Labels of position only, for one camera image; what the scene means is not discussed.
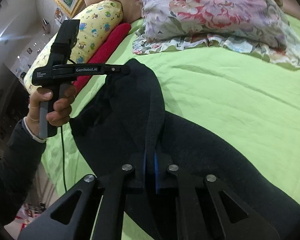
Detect person's left hand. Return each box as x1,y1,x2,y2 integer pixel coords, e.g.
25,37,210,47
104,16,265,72
24,85,76,140

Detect green bed sheet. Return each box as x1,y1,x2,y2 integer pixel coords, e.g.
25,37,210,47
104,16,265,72
41,13,300,240

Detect black knit pants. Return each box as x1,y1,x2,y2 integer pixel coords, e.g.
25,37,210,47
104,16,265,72
70,59,300,239

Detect left forearm dark sleeve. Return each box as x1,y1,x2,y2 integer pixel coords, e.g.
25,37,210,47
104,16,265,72
0,120,46,226

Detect red fleece blanket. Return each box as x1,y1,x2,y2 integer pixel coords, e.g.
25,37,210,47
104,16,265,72
73,23,131,94

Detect black cable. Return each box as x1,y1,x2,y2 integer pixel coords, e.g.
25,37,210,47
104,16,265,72
59,126,68,193

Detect floral ruffled pillow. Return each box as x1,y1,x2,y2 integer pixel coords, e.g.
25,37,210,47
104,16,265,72
133,0,300,69

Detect yellow cartoon print pillow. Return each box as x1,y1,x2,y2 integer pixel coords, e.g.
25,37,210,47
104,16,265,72
23,0,123,95

